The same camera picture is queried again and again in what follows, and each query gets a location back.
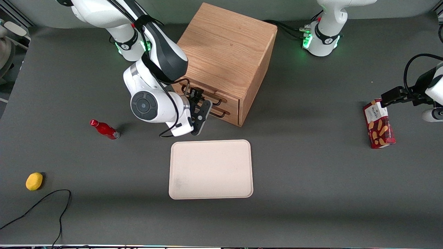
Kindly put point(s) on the cream plastic tray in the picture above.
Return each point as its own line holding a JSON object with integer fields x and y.
{"x": 211, "y": 169}

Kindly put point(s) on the yellow lemon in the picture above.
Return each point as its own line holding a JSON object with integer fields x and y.
{"x": 34, "y": 181}

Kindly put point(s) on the red plastic bottle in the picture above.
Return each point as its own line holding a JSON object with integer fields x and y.
{"x": 105, "y": 130}

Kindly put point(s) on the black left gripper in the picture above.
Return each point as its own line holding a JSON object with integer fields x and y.
{"x": 416, "y": 92}

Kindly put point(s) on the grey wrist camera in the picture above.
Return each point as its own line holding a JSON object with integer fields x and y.
{"x": 181, "y": 128}
{"x": 432, "y": 114}

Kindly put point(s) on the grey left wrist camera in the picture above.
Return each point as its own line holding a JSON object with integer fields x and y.
{"x": 432, "y": 114}

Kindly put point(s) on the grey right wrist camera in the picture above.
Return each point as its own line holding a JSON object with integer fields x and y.
{"x": 181, "y": 128}

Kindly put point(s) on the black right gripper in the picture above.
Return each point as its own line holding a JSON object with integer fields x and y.
{"x": 194, "y": 99}

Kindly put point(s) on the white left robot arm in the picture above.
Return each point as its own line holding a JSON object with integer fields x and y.
{"x": 327, "y": 34}

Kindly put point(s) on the wooden oak drawer cabinet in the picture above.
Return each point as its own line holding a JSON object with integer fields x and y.
{"x": 228, "y": 45}

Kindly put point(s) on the red shortbread cookie box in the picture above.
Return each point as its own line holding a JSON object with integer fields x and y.
{"x": 380, "y": 128}

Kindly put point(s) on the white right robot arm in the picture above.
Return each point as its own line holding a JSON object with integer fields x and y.
{"x": 155, "y": 103}

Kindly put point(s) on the white oval pad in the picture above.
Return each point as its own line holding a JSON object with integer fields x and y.
{"x": 15, "y": 28}

